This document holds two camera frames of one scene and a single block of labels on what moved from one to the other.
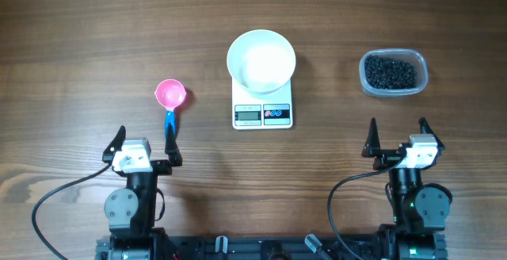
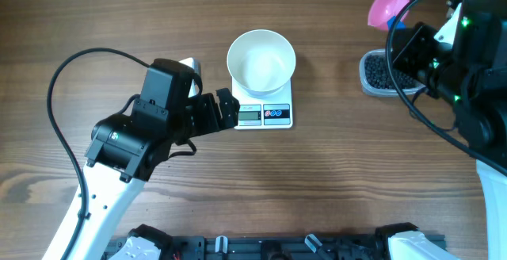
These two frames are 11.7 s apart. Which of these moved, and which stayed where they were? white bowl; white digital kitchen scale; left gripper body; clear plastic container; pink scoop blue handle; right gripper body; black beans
Moved: left gripper body; pink scoop blue handle; right gripper body
Stayed: clear plastic container; white digital kitchen scale; black beans; white bowl
